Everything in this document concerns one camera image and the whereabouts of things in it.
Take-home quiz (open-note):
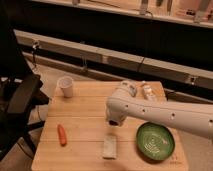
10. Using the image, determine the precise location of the black eraser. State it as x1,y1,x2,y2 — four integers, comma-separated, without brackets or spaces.
109,120,119,126

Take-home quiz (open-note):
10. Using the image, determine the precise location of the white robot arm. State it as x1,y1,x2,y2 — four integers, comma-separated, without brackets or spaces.
106,80,213,139

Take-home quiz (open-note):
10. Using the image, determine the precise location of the white sponge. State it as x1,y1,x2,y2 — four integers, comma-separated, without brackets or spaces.
102,135,117,159

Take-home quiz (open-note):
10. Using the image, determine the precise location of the white tube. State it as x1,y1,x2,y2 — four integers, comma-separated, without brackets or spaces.
141,81,157,101

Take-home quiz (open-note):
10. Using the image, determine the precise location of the green bowl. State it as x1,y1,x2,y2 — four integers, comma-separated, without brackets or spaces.
136,122,175,161

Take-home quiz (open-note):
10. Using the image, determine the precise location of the orange carrot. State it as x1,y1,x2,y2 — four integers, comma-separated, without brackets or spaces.
57,124,67,146

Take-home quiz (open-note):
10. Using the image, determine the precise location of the white paper cup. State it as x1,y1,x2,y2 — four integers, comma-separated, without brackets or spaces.
57,76,73,98

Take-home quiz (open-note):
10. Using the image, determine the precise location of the black chair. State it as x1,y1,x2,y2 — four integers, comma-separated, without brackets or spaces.
0,19,49,161

